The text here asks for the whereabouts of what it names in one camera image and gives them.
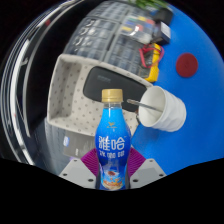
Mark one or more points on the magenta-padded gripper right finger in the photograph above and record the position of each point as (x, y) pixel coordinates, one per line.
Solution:
(148, 173)

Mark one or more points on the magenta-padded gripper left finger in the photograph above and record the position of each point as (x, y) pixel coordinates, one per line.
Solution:
(78, 173)

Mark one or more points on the blue drink bottle gold cap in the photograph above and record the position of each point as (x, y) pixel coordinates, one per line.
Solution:
(112, 146)

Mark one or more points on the dark grey upright box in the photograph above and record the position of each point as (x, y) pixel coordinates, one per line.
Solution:
(78, 148)

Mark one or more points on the metal spoon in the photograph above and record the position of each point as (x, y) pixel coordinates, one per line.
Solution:
(143, 105)

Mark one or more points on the grey dotted felt tray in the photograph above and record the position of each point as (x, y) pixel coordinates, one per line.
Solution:
(71, 96)

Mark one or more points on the black overhead shelf unit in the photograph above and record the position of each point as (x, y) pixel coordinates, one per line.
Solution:
(20, 100)

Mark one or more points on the yellow multimeter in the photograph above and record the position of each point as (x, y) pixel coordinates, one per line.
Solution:
(154, 63)

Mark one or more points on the flat round red coaster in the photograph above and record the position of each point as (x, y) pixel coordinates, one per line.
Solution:
(187, 65)

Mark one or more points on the clear organizer colourful parts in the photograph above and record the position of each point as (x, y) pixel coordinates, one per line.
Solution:
(138, 28)

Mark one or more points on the black pouch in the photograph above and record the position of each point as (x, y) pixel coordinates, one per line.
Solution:
(164, 16)

